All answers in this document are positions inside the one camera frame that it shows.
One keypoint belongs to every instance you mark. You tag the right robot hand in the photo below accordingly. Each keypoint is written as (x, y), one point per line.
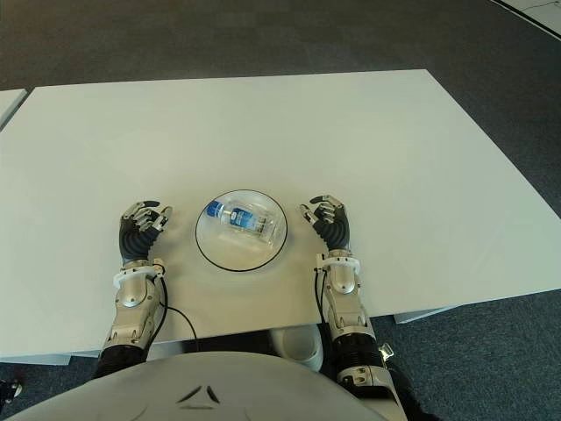
(337, 228)

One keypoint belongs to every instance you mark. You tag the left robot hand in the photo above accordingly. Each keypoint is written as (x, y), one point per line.
(136, 239)

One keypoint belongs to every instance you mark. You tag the clear water bottle blue cap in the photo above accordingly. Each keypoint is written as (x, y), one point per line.
(245, 221)

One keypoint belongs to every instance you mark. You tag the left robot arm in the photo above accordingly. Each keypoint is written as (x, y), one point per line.
(131, 316)

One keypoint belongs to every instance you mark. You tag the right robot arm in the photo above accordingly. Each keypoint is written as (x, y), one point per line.
(350, 316)

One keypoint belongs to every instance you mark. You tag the white plate black rim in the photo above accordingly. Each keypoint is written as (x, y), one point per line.
(219, 245)

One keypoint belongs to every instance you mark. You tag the robot torso shell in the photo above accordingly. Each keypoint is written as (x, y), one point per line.
(197, 390)

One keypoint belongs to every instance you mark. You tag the neighbouring white table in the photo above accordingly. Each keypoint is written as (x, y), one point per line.
(9, 103)

